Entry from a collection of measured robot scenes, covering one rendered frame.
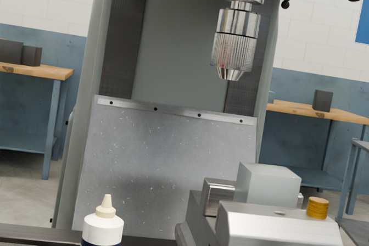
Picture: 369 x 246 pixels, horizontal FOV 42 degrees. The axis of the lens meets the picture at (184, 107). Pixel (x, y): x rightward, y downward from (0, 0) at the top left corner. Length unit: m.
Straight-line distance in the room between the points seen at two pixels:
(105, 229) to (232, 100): 0.50
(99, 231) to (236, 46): 0.24
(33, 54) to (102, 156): 3.45
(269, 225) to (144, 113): 0.45
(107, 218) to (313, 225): 0.21
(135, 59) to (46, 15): 3.91
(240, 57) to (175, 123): 0.40
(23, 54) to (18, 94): 0.64
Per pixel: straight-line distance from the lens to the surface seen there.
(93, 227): 0.50
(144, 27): 0.91
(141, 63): 0.91
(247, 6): 0.54
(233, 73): 0.53
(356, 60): 5.33
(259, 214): 0.52
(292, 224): 0.53
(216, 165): 0.90
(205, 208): 0.60
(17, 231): 0.68
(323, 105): 4.49
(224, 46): 0.53
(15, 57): 4.29
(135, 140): 0.88
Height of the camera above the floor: 1.22
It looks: 7 degrees down
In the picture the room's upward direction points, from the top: 9 degrees clockwise
